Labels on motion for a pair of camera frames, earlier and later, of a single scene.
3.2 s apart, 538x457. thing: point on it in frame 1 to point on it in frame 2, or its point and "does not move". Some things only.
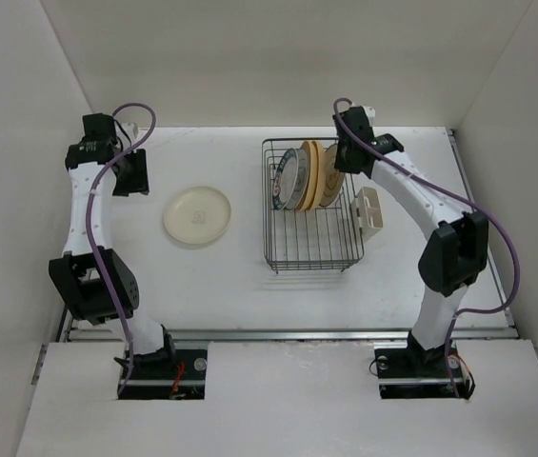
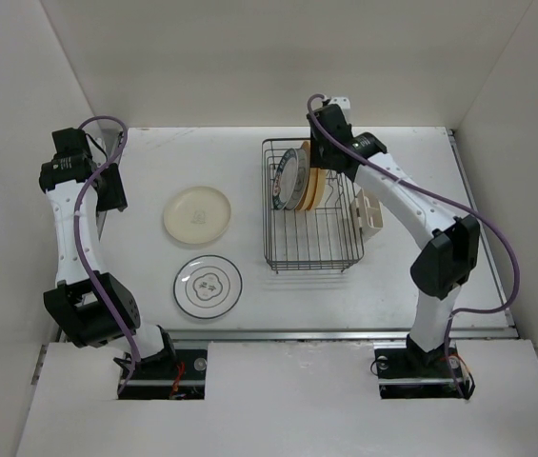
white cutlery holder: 367,212 does not move
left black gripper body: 130,178 to 109,191
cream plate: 196,215 does not move
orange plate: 312,186 does not move
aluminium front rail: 94,335 does not move
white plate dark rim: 333,180 to 208,287
